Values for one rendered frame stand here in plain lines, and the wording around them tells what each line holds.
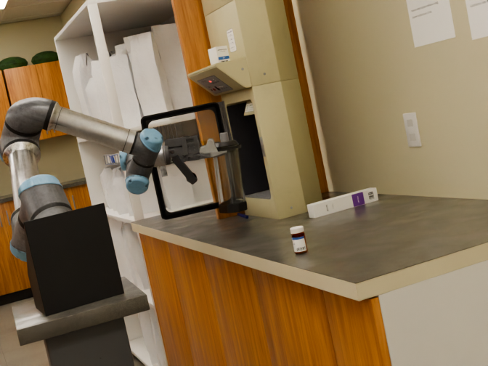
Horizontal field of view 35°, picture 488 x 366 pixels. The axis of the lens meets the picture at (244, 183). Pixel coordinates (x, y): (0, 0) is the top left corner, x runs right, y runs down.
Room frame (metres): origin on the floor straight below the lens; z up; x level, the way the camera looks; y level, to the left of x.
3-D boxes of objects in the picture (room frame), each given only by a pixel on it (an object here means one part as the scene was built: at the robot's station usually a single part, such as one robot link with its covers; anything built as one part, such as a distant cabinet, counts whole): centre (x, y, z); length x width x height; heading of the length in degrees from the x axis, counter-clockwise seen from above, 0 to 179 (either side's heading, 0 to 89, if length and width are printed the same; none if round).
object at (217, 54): (2.73, 0.00, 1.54); 0.05 x 0.05 x 0.06; 37
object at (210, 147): (2.58, 0.08, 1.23); 0.09 x 0.03 x 0.06; 66
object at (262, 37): (2.85, -0.15, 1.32); 0.32 x 0.25 x 0.77; 21
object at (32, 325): (1.99, 0.49, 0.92); 0.32 x 0.32 x 0.04; 18
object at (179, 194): (2.92, 0.18, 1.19); 0.30 x 0.01 x 0.40; 101
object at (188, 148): (2.62, 0.18, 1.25); 0.12 x 0.08 x 0.09; 91
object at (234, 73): (2.79, 0.02, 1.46); 0.32 x 0.12 x 0.10; 21
